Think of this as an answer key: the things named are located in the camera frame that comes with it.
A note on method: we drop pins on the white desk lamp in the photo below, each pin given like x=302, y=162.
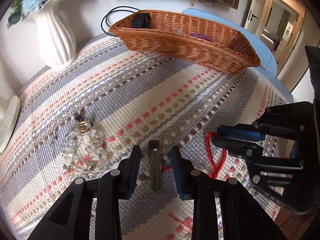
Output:
x=9, y=114

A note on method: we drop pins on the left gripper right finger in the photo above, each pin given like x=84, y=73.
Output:
x=242, y=216

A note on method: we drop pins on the white door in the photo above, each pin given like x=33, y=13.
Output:
x=254, y=15

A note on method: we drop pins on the black wrist watch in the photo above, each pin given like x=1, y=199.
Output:
x=141, y=21

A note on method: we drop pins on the white ribbed vase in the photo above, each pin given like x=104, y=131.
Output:
x=56, y=37

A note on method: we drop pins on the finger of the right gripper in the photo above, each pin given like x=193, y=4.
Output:
x=241, y=132
x=238, y=148

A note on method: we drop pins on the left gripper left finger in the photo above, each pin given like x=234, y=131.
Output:
x=70, y=216

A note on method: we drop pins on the striped woven tablecloth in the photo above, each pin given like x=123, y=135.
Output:
x=129, y=97

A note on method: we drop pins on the brown wicker basket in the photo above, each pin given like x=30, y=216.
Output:
x=207, y=43

